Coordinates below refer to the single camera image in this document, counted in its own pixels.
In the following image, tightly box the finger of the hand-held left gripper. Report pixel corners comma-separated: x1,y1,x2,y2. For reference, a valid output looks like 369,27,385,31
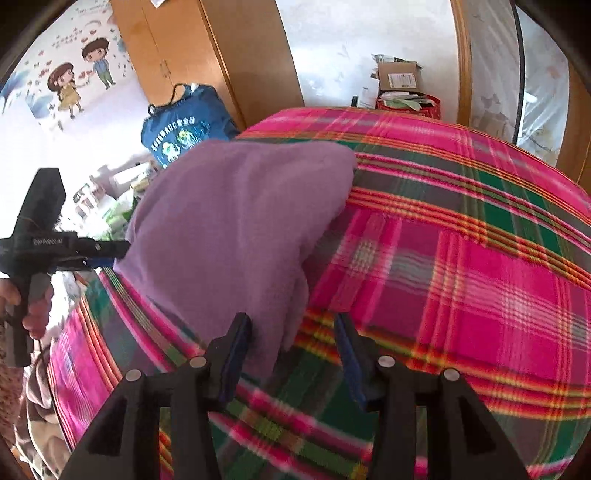
76,239,133,260
57,257,116,273

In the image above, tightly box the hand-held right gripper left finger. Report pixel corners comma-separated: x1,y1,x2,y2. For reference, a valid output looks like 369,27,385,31
60,312,252,480

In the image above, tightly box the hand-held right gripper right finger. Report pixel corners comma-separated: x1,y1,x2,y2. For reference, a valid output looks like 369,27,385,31
333,313,529,480

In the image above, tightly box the purple garment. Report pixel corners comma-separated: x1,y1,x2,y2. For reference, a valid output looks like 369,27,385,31
113,138,358,384

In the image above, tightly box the person's left hand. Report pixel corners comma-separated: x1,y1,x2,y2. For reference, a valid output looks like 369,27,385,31
0,276,54,341

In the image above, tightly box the pile of bedside clutter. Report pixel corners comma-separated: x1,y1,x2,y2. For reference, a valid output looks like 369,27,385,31
69,161,160,241

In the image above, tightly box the pink green plaid blanket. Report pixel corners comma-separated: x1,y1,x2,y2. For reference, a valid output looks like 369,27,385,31
46,106,591,480

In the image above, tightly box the wooden wardrobe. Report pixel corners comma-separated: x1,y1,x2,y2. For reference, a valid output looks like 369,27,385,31
111,0,305,134

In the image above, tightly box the red patterned storage box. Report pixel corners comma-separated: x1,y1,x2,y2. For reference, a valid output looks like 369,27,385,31
375,92,443,121

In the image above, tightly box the brown cardboard box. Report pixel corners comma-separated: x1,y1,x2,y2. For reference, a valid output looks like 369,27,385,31
376,60,423,95

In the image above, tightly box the white printed mosquito net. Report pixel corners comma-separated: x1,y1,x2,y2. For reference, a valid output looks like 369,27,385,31
464,0,587,167

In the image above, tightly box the cartoon children wall sticker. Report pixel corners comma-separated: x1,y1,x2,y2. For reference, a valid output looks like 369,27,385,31
0,34,130,132

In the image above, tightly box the blue drawstring bag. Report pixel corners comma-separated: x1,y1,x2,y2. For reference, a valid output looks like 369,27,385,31
141,83,241,169

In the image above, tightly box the wooden door frame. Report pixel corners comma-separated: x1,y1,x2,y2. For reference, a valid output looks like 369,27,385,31
450,0,475,127

